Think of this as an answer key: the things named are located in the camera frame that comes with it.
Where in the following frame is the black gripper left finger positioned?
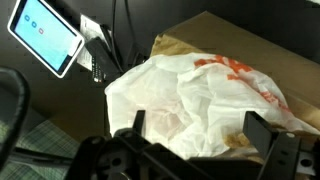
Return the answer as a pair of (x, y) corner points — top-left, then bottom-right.
(64, 109), (188, 180)

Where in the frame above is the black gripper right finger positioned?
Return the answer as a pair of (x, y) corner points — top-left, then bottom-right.
(243, 110), (320, 180)

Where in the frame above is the white plastic bag orange print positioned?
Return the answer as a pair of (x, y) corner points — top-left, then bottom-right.
(104, 52), (320, 162)

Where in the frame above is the brown cardboard box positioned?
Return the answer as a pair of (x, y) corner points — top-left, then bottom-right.
(149, 10), (320, 134)

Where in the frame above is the green plaid sofa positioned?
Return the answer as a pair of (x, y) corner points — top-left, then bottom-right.
(0, 119), (82, 180)

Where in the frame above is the black remote control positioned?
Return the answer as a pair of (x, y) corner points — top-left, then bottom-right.
(84, 35), (122, 83)

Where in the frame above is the white paper slip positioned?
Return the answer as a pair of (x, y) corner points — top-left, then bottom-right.
(75, 13), (105, 72)

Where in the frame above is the white framed tablet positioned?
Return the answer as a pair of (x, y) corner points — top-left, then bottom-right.
(6, 0), (86, 80)

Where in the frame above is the thin black cable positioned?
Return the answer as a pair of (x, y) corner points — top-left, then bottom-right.
(123, 0), (143, 64)
(109, 0), (120, 68)

